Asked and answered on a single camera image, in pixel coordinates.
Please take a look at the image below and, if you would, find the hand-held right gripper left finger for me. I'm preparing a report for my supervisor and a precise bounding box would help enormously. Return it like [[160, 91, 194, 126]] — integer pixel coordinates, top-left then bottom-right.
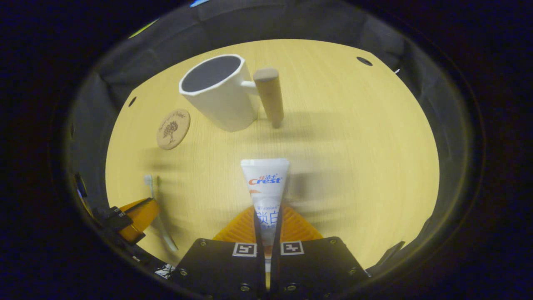
[[167, 204, 267, 300]]

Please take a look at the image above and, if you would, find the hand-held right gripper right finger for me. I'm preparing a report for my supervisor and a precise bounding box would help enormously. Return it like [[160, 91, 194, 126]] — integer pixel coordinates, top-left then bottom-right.
[[266, 204, 369, 300]]

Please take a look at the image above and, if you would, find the white toothbrush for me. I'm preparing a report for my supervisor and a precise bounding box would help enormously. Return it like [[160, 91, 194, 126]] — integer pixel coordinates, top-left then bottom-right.
[[144, 174, 179, 253]]

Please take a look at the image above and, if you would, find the round wooden coaster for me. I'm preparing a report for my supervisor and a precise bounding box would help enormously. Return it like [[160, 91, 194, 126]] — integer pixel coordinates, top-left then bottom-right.
[[156, 109, 191, 151]]

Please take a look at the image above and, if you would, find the white toothpaste tube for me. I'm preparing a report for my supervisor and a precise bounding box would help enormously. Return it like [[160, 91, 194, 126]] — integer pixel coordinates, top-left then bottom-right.
[[241, 158, 290, 273]]

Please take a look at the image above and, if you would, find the white cup with wooden handle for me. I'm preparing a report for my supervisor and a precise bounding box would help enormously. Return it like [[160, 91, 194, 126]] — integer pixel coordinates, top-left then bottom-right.
[[179, 54, 285, 133]]

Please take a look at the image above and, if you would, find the black backdrop cloth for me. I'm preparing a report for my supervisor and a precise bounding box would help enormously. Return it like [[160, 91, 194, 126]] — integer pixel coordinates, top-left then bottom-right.
[[62, 0, 467, 267]]

